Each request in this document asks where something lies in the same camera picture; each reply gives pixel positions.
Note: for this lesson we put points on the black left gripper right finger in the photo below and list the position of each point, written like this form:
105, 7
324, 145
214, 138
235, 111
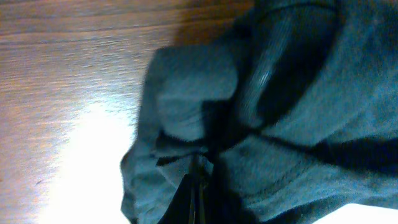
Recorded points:
222, 204

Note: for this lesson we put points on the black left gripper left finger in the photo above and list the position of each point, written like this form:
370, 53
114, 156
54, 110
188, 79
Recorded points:
182, 209

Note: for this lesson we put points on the dark green t-shirt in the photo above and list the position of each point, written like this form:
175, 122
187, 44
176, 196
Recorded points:
297, 98

